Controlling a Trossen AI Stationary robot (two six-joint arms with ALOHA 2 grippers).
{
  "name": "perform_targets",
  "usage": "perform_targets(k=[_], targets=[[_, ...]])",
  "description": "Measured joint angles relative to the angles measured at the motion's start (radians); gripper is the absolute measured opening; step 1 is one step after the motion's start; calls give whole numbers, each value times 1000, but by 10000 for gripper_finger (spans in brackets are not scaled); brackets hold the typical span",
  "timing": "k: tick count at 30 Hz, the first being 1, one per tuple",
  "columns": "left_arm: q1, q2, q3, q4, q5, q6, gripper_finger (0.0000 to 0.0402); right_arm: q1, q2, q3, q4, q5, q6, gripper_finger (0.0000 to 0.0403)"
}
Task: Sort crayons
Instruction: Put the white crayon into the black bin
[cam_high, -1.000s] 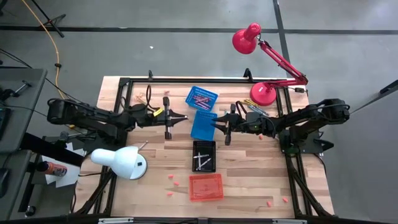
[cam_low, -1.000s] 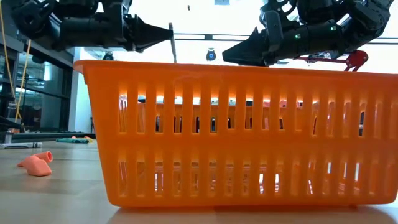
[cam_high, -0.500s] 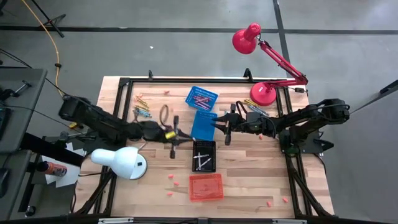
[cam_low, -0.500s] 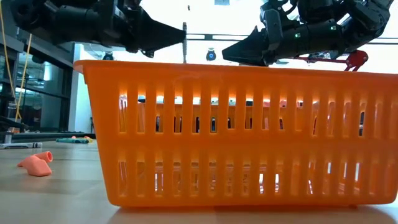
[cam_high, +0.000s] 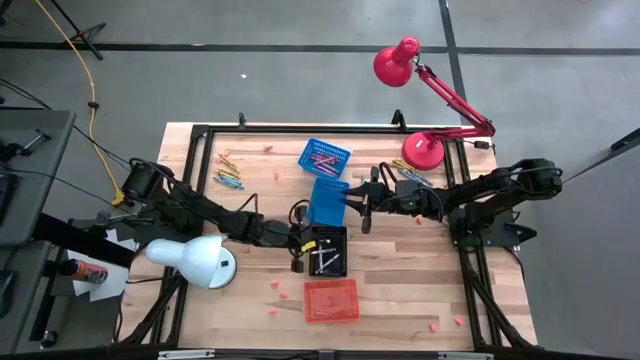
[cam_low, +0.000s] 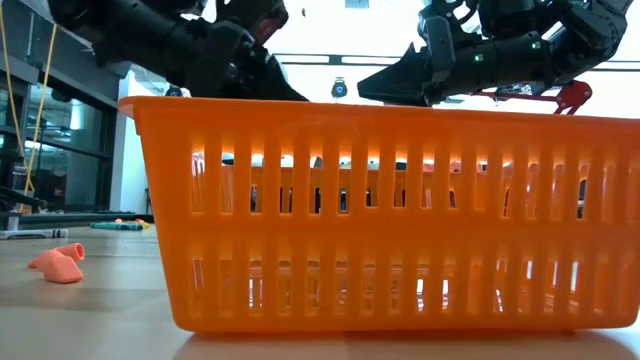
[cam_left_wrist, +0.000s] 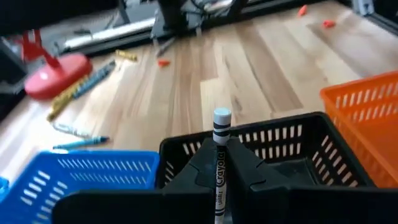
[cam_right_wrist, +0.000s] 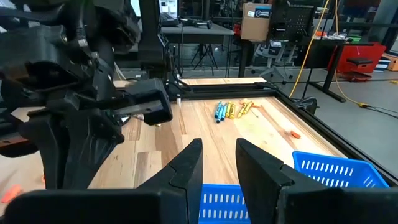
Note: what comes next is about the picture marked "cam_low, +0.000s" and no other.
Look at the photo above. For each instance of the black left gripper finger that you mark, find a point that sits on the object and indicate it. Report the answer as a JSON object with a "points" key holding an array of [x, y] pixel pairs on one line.
{"points": [[275, 87]]}

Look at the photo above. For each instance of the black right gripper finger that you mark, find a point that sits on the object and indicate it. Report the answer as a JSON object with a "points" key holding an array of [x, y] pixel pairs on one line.
{"points": [[400, 80]]}

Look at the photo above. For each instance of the orange plastic basket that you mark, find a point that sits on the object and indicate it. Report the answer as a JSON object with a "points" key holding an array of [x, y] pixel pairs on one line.
{"points": [[400, 227]]}

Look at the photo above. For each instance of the white crayon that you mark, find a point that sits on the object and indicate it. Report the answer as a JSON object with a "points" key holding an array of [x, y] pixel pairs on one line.
{"points": [[30, 234]]}

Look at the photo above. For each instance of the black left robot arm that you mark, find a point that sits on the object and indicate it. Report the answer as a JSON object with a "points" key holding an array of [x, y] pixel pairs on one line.
{"points": [[135, 30]]}

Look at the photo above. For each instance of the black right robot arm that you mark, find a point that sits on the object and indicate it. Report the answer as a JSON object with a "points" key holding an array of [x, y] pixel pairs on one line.
{"points": [[575, 35]]}

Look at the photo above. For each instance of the ceiling light strip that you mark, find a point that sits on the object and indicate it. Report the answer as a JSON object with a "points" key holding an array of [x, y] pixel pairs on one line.
{"points": [[310, 59]]}

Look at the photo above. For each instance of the red desk lamp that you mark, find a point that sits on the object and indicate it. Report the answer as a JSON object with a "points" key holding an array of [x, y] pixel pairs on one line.
{"points": [[575, 95]]}

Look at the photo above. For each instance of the teal crayon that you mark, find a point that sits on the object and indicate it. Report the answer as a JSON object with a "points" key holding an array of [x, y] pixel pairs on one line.
{"points": [[115, 226]]}

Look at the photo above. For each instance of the orange pencil cap eraser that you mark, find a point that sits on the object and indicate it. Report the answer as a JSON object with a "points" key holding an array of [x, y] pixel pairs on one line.
{"points": [[62, 272], [76, 250]]}

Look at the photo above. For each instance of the black hanging camera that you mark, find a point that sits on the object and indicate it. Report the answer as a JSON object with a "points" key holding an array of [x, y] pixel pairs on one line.
{"points": [[339, 90]]}

